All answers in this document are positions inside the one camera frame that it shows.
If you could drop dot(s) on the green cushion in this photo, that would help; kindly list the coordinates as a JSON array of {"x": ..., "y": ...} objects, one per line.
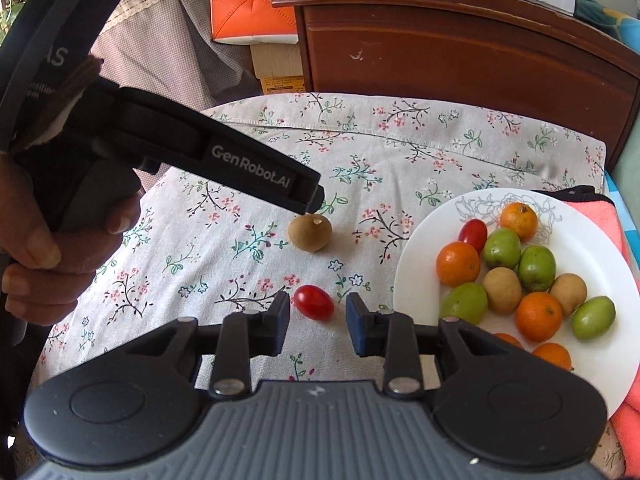
[{"x": 630, "y": 170}]

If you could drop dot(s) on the orange kumquat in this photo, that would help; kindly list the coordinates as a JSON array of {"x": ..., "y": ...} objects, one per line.
[
  {"x": 457, "y": 263},
  {"x": 507, "y": 341},
  {"x": 518, "y": 221},
  {"x": 539, "y": 316},
  {"x": 552, "y": 355}
]

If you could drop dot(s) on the floral print cloth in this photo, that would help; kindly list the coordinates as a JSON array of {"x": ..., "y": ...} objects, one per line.
[{"x": 200, "y": 265}]

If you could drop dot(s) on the red cherry tomato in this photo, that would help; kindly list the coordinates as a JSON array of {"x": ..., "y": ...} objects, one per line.
[
  {"x": 313, "y": 302},
  {"x": 472, "y": 235}
]

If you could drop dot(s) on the person's left hand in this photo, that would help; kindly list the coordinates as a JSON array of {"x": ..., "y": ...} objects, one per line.
[{"x": 30, "y": 210}]

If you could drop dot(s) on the brown wooden headboard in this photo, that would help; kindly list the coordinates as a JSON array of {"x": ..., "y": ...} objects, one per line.
[{"x": 450, "y": 60}]

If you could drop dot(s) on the white plate with rose print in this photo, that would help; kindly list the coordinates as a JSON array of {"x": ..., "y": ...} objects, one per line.
[{"x": 600, "y": 270}]

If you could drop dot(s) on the teal patterned cloth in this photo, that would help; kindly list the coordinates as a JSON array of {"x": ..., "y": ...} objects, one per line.
[{"x": 610, "y": 20}]

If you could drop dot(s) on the brown longan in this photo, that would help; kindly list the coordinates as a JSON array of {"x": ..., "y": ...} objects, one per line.
[
  {"x": 310, "y": 234},
  {"x": 567, "y": 294},
  {"x": 501, "y": 290}
]

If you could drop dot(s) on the orange cardboard box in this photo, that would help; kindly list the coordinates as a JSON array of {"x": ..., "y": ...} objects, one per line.
[{"x": 250, "y": 10}]

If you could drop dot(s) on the grey checked cloth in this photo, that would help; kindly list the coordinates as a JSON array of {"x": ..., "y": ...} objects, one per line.
[{"x": 165, "y": 60}]

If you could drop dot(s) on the plain cardboard box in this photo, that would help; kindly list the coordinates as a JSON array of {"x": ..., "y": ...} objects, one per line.
[{"x": 277, "y": 67}]

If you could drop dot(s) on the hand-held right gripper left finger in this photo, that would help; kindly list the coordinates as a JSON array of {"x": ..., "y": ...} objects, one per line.
[{"x": 282, "y": 322}]

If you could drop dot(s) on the green jujube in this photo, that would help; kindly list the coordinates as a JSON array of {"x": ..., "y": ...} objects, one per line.
[
  {"x": 464, "y": 302},
  {"x": 501, "y": 247},
  {"x": 593, "y": 317},
  {"x": 536, "y": 267}
]

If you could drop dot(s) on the pink fleece towel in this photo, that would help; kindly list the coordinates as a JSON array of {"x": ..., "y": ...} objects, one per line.
[{"x": 607, "y": 220}]

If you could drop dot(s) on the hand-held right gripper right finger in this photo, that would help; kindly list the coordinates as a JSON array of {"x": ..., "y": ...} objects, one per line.
[{"x": 355, "y": 325}]

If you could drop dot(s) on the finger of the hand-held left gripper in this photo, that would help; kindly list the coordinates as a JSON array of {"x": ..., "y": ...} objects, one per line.
[{"x": 311, "y": 197}]

